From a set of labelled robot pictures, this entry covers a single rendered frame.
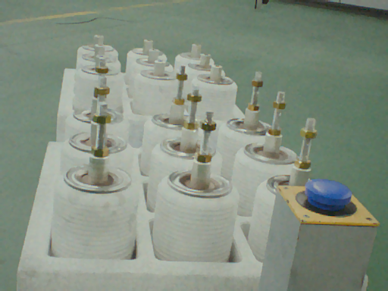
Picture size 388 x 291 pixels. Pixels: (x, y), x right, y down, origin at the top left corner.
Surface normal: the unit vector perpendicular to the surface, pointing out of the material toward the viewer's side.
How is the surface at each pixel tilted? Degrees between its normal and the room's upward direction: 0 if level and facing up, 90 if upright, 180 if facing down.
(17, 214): 0
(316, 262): 90
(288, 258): 90
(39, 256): 0
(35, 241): 0
